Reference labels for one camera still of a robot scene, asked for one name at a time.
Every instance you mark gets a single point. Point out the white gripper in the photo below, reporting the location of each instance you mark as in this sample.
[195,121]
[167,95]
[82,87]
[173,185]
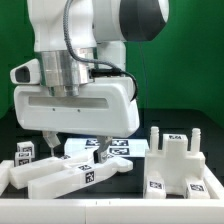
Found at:
[102,108]

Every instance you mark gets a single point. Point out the white chair side frame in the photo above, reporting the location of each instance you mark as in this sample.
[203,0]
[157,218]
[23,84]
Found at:
[53,177]

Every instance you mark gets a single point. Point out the white chair seat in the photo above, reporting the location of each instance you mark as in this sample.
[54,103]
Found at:
[177,161]

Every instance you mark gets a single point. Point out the white cube front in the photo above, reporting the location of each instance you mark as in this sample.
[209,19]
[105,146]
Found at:
[22,158]

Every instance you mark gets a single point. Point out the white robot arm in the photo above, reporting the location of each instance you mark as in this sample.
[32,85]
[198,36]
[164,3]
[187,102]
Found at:
[77,82]

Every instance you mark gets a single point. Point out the white marker sheet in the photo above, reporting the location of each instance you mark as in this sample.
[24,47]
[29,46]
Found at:
[118,147]

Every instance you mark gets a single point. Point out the white front barrier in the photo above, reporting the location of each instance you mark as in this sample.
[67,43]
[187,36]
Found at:
[111,211]

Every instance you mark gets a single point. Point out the white barrier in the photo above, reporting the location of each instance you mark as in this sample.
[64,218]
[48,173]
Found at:
[111,211]
[215,188]
[5,166]

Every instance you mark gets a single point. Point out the white left barrier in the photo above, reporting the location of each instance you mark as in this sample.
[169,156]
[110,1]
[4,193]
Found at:
[5,166]

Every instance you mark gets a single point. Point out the white right barrier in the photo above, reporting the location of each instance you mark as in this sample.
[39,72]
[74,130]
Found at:
[215,188]

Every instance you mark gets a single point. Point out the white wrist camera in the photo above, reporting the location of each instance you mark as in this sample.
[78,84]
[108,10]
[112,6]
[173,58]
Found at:
[27,73]

